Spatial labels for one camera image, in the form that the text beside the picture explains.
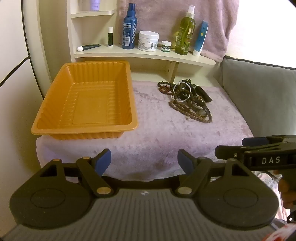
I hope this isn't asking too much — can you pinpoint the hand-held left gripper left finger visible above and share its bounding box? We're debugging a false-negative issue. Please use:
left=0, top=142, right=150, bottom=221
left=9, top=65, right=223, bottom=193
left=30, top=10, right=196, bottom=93
left=35, top=149, right=114, bottom=197

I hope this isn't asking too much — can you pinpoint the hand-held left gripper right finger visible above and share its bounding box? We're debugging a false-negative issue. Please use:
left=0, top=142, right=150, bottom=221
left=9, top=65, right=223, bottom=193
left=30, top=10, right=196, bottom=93
left=174, top=149, right=255, bottom=197

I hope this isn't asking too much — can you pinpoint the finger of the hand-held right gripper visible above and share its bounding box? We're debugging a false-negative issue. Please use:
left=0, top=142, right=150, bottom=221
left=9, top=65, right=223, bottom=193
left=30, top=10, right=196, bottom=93
left=242, top=136, right=284, bottom=149
left=215, top=144, right=251, bottom=161

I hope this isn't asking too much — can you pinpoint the long brown wooden bead necklace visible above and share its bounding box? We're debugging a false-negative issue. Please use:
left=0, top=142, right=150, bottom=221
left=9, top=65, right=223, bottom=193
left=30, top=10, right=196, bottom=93
left=168, top=100, right=213, bottom=124

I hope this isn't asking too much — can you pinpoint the orange plastic tray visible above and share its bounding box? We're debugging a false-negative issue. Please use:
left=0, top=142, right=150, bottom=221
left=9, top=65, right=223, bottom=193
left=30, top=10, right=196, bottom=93
left=31, top=61, right=139, bottom=141

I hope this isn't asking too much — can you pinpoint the pile of bead bracelets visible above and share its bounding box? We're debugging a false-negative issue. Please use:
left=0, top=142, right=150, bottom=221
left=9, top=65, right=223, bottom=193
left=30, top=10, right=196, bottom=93
left=158, top=79, right=213, bottom=124

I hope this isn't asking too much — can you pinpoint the person's right hand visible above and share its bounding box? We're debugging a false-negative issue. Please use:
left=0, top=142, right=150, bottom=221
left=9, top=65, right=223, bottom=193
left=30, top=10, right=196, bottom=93
left=277, top=177, right=296, bottom=210

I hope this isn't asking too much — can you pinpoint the pink fluffy mat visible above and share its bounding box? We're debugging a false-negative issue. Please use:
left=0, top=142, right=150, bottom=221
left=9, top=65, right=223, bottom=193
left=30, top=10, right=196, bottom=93
left=36, top=80, right=253, bottom=182

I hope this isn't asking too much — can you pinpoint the grey cushion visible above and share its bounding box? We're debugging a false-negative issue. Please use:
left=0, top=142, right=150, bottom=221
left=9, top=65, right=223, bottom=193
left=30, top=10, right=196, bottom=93
left=217, top=56, right=296, bottom=137

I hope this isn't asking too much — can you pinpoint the red and white packet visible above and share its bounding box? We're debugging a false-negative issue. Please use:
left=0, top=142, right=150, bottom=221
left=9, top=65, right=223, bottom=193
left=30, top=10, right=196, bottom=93
left=261, top=222, right=296, bottom=241

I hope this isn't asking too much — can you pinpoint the cream shelf unit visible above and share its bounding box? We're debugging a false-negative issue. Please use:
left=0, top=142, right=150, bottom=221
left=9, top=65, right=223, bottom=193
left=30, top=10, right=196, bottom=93
left=35, top=0, right=216, bottom=98

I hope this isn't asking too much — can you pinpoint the dark tube with white cap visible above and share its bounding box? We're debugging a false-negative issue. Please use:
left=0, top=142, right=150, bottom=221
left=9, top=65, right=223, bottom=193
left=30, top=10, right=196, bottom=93
left=77, top=44, right=102, bottom=52

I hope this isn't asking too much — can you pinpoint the blue and white tube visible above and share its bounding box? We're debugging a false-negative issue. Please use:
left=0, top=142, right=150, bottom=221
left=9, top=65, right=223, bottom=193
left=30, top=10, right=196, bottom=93
left=192, top=20, right=209, bottom=57

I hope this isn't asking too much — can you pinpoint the green oil spray bottle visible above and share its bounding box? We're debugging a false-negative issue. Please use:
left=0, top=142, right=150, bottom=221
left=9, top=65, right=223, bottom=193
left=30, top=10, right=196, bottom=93
left=174, top=5, right=196, bottom=55

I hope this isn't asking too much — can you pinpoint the white cream jar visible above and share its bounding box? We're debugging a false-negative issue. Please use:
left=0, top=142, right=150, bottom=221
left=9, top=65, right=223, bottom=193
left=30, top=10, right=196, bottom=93
left=138, top=31, right=159, bottom=52

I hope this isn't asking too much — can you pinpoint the blue spray bottle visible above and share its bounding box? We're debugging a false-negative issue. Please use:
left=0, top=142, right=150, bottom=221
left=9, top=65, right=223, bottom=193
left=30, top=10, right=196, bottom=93
left=121, top=3, right=138, bottom=50

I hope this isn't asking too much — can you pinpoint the pink hanging towel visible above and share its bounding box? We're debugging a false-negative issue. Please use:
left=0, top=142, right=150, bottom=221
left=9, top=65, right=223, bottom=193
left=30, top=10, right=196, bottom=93
left=117, top=0, right=240, bottom=59

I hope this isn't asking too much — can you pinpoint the purple bottle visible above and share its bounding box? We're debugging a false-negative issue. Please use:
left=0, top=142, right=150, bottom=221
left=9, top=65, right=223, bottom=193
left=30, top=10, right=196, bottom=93
left=89, top=0, right=102, bottom=11

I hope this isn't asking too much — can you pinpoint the black wall cable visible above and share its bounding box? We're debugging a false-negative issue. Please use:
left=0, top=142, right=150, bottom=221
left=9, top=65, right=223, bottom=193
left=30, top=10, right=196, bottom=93
left=0, top=56, right=30, bottom=87

